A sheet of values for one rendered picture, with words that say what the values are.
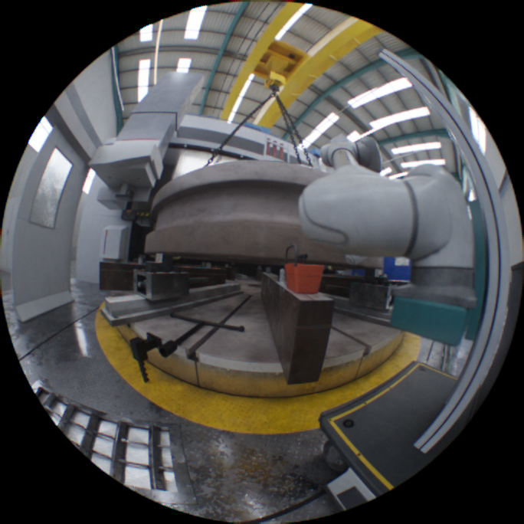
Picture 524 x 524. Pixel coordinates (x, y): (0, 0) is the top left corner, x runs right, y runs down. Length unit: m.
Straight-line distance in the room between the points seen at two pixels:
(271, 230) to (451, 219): 1.13
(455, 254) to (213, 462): 0.95
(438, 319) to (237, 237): 1.22
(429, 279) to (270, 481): 0.81
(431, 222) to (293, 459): 0.89
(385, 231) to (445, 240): 0.12
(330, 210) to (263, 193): 1.27
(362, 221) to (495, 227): 0.35
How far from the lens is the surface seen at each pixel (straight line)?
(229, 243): 1.26
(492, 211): 0.48
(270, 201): 1.47
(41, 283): 2.90
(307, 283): 0.68
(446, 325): 0.30
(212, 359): 0.91
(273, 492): 0.81
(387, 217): 0.27
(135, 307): 1.37
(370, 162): 0.89
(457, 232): 0.34
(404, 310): 0.33
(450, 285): 0.32
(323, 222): 0.27
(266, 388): 1.02
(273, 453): 0.86
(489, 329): 0.47
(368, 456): 0.57
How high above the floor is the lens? 0.79
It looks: 1 degrees up
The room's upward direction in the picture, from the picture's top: 4 degrees clockwise
